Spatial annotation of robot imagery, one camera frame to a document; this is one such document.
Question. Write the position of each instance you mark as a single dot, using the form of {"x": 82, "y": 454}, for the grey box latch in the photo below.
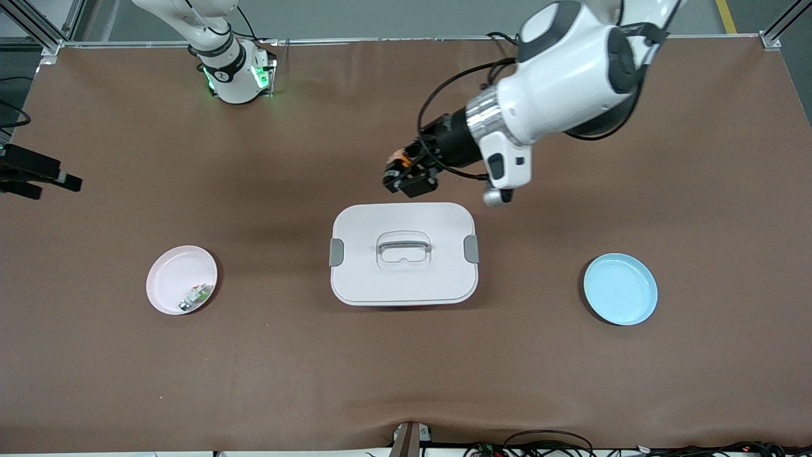
{"x": 471, "y": 248}
{"x": 336, "y": 252}

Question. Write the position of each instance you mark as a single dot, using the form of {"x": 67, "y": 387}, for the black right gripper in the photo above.
{"x": 25, "y": 171}

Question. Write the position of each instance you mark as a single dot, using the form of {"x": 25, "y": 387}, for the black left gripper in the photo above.
{"x": 446, "y": 145}

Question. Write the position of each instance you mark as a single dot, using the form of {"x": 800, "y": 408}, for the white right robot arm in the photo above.
{"x": 231, "y": 76}

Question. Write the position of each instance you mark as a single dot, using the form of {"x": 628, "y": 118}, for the pale pink round plate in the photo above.
{"x": 174, "y": 276}

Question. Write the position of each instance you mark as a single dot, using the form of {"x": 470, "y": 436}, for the light blue round plate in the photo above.
{"x": 620, "y": 289}

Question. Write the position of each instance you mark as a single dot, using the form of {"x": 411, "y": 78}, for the brown table mat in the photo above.
{"x": 406, "y": 368}

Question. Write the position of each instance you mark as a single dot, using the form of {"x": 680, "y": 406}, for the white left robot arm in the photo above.
{"x": 564, "y": 89}

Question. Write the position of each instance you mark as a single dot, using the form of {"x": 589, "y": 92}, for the orange push-button switch black body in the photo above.
{"x": 398, "y": 157}

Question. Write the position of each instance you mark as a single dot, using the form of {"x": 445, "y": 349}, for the aluminium frame profile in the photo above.
{"x": 783, "y": 28}
{"x": 44, "y": 28}

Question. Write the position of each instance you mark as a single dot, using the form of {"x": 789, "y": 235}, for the brown stand post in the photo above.
{"x": 409, "y": 441}

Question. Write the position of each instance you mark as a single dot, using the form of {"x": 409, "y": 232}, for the green push-button switch white body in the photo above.
{"x": 195, "y": 296}

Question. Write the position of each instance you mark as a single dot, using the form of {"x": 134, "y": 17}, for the white lidded storage box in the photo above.
{"x": 406, "y": 285}

